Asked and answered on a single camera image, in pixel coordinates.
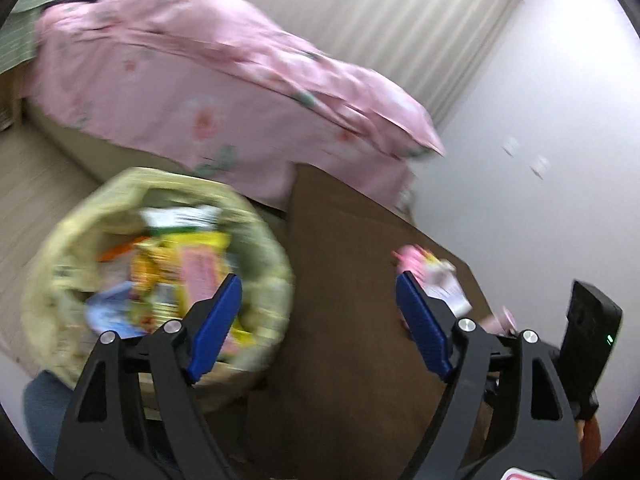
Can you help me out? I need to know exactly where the white paper food bag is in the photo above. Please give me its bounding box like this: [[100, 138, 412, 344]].
[[423, 259, 472, 318]]

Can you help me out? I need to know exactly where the pink snack packet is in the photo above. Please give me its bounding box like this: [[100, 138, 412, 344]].
[[177, 246, 239, 359]]

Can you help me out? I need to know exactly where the blue white milk carton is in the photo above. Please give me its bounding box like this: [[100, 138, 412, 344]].
[[85, 281, 146, 339]]

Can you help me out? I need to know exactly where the yellow trash bag bin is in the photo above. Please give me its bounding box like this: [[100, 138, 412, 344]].
[[22, 168, 294, 412]]

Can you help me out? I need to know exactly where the gloved right hand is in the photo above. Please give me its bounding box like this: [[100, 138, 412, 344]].
[[574, 416, 604, 461]]

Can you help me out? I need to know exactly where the yellow chips packet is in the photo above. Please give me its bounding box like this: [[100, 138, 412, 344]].
[[129, 231, 231, 333]]

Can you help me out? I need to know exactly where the pink tumbler bottle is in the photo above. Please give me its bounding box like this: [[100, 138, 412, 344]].
[[480, 307, 518, 336]]

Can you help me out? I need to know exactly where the blue jeans leg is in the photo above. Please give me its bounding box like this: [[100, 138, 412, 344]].
[[23, 372, 73, 472]]

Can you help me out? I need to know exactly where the pink floral quilt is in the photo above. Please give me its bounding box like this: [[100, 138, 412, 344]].
[[25, 0, 444, 208]]

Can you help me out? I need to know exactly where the white ribbed wardrobe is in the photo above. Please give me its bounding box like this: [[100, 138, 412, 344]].
[[246, 0, 522, 126]]

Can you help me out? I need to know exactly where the white wall switch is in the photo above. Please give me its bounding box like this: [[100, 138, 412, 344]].
[[502, 136, 520, 157], [529, 156, 550, 179]]

